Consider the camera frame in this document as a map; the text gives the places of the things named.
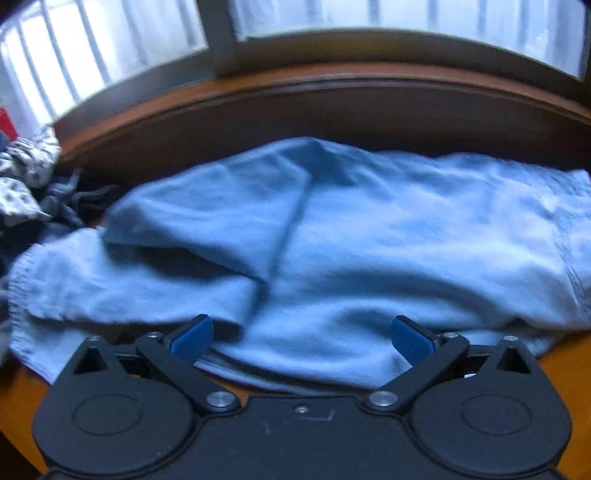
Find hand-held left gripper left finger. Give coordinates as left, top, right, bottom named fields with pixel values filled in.
left=55, top=315, right=242, bottom=414

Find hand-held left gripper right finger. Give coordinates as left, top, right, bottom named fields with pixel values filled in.
left=365, top=315, right=548, bottom=414

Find light blue jeans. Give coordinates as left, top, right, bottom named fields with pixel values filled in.
left=7, top=136, right=591, bottom=398

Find dark blue cloth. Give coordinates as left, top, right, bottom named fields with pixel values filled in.
left=0, top=168, right=122, bottom=259

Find window with metal bars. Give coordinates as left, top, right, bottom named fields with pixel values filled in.
left=0, top=0, right=591, bottom=139

